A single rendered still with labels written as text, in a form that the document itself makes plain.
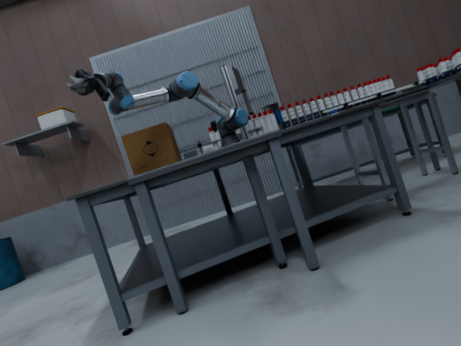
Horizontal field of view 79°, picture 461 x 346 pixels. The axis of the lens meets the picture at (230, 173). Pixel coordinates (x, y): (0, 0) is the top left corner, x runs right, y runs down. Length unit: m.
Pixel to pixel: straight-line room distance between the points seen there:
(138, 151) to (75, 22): 4.91
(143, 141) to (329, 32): 4.86
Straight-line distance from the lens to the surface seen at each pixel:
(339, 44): 6.12
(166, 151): 1.84
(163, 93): 1.81
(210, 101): 1.80
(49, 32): 6.73
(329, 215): 1.97
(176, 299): 1.76
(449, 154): 3.29
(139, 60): 5.82
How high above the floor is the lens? 0.70
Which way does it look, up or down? 1 degrees down
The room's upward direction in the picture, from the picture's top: 18 degrees counter-clockwise
